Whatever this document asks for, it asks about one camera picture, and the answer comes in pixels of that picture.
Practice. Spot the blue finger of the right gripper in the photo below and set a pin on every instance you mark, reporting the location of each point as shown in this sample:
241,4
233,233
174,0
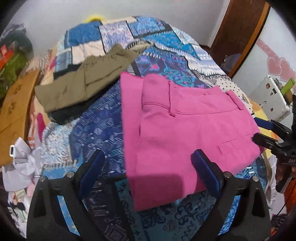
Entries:
265,124

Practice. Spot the white crumpled paper bag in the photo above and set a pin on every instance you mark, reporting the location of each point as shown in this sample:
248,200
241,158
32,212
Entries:
24,169

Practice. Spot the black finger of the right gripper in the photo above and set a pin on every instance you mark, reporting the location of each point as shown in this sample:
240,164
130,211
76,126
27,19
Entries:
265,141

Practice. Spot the brown cardboard box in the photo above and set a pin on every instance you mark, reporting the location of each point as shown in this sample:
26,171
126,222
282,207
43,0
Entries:
15,113

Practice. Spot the yellow fuzzy object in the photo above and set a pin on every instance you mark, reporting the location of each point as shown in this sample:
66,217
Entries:
94,17

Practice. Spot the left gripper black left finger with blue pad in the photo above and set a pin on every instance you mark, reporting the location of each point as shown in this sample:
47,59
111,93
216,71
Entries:
45,218

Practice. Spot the brown wooden door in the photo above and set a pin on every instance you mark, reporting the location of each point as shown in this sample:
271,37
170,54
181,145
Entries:
240,27

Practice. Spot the grey neck pillow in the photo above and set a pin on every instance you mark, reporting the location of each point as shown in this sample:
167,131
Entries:
17,41

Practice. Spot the orange box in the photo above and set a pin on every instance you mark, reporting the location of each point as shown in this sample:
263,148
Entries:
6,55

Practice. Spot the pink pants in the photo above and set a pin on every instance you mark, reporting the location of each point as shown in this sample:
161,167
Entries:
164,123

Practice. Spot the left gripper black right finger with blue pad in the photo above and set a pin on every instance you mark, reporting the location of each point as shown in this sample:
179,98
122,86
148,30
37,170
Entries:
240,211

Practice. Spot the green patterned bag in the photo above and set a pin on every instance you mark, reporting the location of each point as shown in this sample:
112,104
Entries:
11,71

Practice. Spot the pink heart wall decoration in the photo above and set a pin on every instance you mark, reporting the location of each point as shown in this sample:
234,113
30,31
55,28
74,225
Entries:
278,66

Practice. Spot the olive green folded pants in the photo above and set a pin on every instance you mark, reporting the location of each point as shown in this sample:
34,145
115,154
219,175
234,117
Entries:
93,75

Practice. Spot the blue patchwork bedspread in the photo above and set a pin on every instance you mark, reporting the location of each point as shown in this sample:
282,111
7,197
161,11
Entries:
165,50

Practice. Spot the white sewing machine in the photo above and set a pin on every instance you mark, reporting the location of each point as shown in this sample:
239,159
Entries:
271,100

